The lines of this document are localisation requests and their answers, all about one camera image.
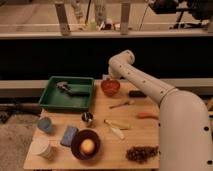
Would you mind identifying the wooden spoon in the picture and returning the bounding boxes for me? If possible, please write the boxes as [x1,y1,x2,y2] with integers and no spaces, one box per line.
[109,100,134,109]

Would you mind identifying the dark brown grape cluster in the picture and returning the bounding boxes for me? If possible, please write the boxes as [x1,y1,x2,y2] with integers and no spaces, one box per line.
[126,146,158,163]

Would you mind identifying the green plastic tray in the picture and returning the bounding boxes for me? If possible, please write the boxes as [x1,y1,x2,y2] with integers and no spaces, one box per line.
[39,76,94,112]

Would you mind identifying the blue small cup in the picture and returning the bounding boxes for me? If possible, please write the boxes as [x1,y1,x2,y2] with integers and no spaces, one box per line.
[37,117,53,134]

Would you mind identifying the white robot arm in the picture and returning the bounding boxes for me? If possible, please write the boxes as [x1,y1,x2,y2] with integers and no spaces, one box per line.
[108,50,213,171]

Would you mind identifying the cream spatula utensil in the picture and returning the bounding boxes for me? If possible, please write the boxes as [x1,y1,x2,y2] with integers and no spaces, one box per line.
[104,119,131,140]

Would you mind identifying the small metal cup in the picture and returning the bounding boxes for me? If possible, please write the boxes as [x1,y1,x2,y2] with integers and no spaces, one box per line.
[81,112,93,127]

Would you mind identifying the red bowl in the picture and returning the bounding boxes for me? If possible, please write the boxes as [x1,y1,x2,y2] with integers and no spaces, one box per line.
[101,79,120,97]

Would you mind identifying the black rectangular block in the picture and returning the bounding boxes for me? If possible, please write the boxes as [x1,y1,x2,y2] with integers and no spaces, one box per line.
[128,90,146,98]

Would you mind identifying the black camera on stand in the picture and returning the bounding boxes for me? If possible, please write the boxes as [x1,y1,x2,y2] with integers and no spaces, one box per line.
[148,0,213,29]

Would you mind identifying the grey tool in tray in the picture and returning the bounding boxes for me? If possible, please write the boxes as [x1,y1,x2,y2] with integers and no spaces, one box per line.
[56,81,90,96]

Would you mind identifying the yellow ball in bowl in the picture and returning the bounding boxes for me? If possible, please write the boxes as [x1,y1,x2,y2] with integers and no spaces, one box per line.
[80,139,95,155]

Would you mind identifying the white paper cup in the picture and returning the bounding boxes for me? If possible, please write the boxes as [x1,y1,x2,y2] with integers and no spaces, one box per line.
[32,137,52,159]

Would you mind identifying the dark brown bowl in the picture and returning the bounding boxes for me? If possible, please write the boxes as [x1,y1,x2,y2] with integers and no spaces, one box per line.
[71,129,101,160]

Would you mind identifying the orange carrot toy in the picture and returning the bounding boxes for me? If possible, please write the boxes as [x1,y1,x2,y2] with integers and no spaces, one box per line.
[136,112,158,120]

